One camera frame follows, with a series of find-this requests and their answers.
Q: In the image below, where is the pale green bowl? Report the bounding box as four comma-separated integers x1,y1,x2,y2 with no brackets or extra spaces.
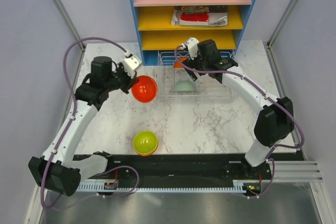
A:
172,78,196,94

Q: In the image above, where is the red plastic bowl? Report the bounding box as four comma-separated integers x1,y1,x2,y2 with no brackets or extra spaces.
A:
131,75,158,103

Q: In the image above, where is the orange bowl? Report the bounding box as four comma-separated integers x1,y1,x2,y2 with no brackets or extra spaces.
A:
134,147,157,156
173,57,187,69

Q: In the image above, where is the clear wire dish rack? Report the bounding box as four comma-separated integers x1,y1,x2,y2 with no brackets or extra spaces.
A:
157,50,237,103

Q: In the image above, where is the lime green bowl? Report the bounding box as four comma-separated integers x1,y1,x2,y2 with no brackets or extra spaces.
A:
132,131,159,152

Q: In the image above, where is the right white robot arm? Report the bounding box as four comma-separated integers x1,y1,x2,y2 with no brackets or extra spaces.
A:
179,37,295,179

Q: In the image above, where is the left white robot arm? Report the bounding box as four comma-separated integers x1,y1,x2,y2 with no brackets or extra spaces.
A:
28,55,142,196

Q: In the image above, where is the spiral notebook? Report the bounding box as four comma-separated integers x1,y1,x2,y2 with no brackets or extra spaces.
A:
209,5,228,27

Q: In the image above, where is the red cover magazine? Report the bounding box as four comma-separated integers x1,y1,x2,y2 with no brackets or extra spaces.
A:
171,5,209,27

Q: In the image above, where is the blue shelf unit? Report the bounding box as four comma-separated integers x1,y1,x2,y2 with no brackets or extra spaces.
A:
130,0,256,66

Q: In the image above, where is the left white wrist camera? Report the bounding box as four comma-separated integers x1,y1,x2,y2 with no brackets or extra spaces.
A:
122,53,142,79

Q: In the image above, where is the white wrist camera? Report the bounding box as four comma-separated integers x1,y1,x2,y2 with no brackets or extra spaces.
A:
122,53,142,79
181,37,199,60

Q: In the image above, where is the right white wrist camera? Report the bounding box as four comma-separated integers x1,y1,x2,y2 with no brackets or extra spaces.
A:
181,37,199,60

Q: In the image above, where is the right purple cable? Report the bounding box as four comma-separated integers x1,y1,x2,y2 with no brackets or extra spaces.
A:
174,45,304,200

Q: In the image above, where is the purple cable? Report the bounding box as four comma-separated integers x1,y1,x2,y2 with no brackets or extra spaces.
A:
174,45,304,200
40,37,140,211

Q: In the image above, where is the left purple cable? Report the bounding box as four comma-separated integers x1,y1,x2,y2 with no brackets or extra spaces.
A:
40,37,140,211

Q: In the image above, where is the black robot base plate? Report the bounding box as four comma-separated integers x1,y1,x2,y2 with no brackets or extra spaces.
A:
83,153,272,192

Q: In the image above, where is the white slotted cable duct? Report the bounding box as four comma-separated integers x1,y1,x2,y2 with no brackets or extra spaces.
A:
76,180,246,194

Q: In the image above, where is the aluminium frame rail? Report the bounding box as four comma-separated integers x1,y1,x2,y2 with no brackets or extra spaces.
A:
274,161,323,183

